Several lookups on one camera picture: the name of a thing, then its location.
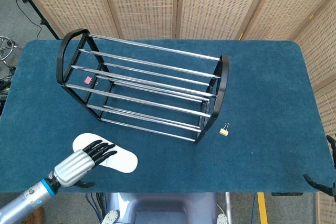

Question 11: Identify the yellow floor tape strip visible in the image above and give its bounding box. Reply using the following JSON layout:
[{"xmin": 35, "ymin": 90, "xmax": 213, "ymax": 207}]
[{"xmin": 257, "ymin": 192, "xmax": 268, "ymax": 224}]

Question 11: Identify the black and chrome shoe rack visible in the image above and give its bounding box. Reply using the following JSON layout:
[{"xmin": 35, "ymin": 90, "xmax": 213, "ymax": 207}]
[{"xmin": 56, "ymin": 28, "xmax": 230, "ymax": 145}]

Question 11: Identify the yellow binder clip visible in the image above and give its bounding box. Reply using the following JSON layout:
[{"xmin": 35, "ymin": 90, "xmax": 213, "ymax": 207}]
[{"xmin": 219, "ymin": 122, "xmax": 230, "ymax": 137}]

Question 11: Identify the black table bracket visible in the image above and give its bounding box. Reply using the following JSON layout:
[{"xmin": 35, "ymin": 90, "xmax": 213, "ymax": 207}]
[{"xmin": 271, "ymin": 191, "xmax": 304, "ymax": 196}]

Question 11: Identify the chrome chair base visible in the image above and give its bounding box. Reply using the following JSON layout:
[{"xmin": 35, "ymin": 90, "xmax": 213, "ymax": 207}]
[{"xmin": 0, "ymin": 36, "xmax": 22, "ymax": 65}]

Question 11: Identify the black stand leg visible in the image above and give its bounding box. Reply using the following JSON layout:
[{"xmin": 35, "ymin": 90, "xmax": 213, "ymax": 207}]
[{"xmin": 6, "ymin": 0, "xmax": 60, "ymax": 40}]

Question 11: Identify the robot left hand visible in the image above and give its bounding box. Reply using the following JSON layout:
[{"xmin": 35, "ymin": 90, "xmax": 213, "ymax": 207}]
[{"xmin": 49, "ymin": 140, "xmax": 118, "ymax": 189}]

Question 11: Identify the blue-grey robot torso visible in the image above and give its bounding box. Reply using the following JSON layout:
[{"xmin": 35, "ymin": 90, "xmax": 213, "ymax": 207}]
[{"xmin": 101, "ymin": 192, "xmax": 229, "ymax": 224}]

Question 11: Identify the white slipper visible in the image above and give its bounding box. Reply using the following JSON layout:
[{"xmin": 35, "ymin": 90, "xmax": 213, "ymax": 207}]
[{"xmin": 72, "ymin": 132, "xmax": 139, "ymax": 174}]

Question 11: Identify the woven wooden folding screen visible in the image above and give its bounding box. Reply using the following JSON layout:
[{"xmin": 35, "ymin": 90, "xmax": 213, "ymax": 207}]
[{"xmin": 12, "ymin": 0, "xmax": 336, "ymax": 224}]

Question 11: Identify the black cable bundle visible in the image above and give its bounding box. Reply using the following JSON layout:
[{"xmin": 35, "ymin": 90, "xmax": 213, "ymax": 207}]
[{"xmin": 0, "ymin": 63, "xmax": 17, "ymax": 98}]

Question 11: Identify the blue carpet table cover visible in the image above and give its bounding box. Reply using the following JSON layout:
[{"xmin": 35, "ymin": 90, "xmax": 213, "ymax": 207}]
[{"xmin": 0, "ymin": 39, "xmax": 336, "ymax": 193}]

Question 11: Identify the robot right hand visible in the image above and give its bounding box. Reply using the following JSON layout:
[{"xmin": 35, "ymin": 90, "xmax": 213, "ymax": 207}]
[{"xmin": 303, "ymin": 134, "xmax": 336, "ymax": 197}]

